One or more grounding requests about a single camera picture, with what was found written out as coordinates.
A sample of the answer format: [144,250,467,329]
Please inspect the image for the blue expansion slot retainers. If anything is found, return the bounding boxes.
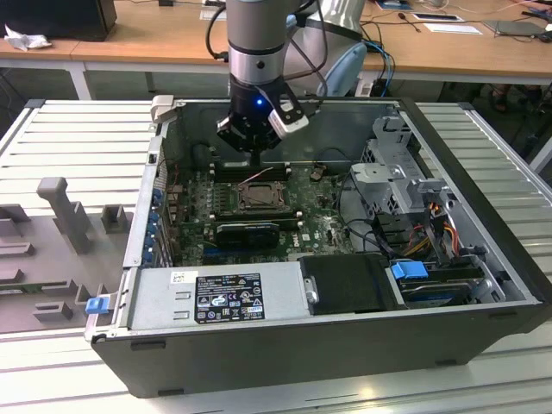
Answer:
[145,189,164,265]

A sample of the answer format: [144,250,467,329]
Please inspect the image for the small white barcode sticker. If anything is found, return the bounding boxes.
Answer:
[168,270,200,285]

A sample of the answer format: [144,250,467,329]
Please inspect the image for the grey parts rack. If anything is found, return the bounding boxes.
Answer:
[0,176,135,334]

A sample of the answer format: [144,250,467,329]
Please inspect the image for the red and orange wire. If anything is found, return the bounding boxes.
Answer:
[439,217,461,254]

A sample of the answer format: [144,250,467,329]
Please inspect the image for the white tilted wrist camera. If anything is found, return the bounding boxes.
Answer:
[267,98,311,141]

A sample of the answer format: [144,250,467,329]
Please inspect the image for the crumpled white paper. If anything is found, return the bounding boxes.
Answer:
[3,23,53,53]

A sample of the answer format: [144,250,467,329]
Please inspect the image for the yellow power wire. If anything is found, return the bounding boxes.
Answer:
[405,235,436,256]

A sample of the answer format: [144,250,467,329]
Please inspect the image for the hard disk in blue carrier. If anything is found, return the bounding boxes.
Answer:
[390,260,474,308]

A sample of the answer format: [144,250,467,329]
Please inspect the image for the grey metal drive cage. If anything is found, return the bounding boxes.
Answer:
[348,115,458,219]

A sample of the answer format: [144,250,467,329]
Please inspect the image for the long wooden desk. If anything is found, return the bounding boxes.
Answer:
[0,0,552,103]

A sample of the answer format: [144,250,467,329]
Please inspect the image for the small square CPU plate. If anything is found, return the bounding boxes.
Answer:
[247,186,279,204]

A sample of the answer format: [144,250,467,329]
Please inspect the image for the black graphics card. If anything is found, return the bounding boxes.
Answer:
[215,222,280,251]

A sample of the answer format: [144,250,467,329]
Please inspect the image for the grey power supply unit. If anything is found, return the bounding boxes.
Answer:
[128,261,312,332]

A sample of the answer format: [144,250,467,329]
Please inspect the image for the dark grey laptop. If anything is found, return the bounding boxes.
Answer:
[481,19,549,41]

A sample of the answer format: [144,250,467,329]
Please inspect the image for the black rating label sticker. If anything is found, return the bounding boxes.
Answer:
[195,272,266,324]

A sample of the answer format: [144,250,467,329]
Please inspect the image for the black box on desk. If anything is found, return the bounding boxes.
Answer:
[0,0,118,43]

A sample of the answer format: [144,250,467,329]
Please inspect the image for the green motherboard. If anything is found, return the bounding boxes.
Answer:
[166,163,380,267]

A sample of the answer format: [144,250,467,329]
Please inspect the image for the black looped cable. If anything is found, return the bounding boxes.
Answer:
[335,170,392,255]

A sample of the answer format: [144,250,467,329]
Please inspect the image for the blue cable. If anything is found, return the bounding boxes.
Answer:
[366,37,394,98]

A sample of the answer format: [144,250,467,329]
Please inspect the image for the blue plastic case latch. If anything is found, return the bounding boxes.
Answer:
[85,297,110,316]

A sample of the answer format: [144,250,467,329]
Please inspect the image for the open black PC case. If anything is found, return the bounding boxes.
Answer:
[84,95,545,400]

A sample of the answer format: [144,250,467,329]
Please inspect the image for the grey case corner latch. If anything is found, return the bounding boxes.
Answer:
[149,95,177,127]

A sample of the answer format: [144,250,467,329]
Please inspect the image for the white paper sheet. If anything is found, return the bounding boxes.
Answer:
[423,22,483,36]

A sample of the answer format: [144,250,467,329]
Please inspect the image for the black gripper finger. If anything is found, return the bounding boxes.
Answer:
[215,114,262,167]
[258,126,283,151]

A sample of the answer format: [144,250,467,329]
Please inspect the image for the black plastic air shroud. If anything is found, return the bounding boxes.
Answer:
[297,253,401,317]

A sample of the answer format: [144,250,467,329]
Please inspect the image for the white framed tablet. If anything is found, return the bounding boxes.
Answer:
[412,12,466,23]

